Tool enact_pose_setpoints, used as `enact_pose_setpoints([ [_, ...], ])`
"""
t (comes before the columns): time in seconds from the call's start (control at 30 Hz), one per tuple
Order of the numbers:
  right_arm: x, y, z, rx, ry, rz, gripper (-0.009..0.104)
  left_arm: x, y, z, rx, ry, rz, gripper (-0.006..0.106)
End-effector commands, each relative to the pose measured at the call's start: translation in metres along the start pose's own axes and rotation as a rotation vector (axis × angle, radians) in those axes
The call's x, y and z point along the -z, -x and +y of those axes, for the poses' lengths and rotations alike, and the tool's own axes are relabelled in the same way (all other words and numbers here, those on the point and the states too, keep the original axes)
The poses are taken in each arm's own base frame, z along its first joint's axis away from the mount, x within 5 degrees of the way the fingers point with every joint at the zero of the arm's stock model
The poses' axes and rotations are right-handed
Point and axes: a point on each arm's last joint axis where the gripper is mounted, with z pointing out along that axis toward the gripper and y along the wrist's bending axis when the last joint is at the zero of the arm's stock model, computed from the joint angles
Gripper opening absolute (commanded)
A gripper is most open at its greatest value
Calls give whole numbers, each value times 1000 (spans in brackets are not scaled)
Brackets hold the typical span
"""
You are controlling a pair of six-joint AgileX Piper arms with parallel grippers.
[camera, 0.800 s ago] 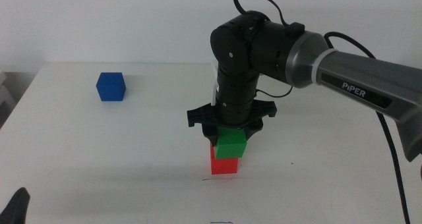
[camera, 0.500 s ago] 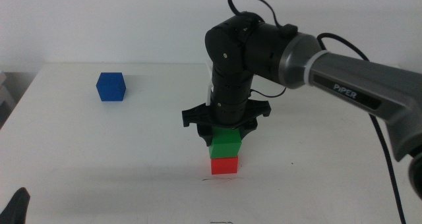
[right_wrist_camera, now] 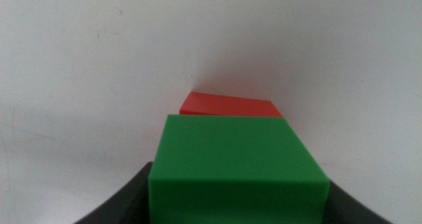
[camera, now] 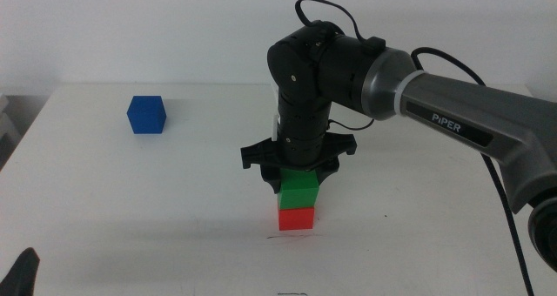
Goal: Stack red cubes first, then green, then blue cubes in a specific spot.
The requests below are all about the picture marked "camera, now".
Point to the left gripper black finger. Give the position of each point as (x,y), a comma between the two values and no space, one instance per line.
(19,276)

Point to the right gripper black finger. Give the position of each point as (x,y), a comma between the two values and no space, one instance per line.
(272,178)
(326,170)

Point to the green cube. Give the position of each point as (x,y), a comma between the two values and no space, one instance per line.
(299,189)

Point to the red cube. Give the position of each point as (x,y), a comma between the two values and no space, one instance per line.
(296,219)

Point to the blue cube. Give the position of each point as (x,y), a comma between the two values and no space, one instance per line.
(146,115)

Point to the right black grey Piper arm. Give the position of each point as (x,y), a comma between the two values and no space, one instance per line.
(457,109)

